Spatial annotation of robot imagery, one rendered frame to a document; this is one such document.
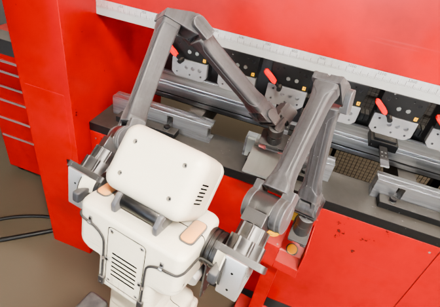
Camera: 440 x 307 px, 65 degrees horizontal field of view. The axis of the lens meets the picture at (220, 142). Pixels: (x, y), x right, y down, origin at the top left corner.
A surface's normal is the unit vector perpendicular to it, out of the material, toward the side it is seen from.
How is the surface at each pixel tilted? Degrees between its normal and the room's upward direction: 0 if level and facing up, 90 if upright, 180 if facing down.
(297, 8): 90
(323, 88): 39
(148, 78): 57
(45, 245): 0
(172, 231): 8
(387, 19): 90
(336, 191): 0
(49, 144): 90
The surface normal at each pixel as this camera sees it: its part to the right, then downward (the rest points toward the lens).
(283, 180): -0.34, -0.42
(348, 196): 0.14, -0.80
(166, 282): -0.46, 0.35
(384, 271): -0.33, 0.52
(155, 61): 0.50, 0.04
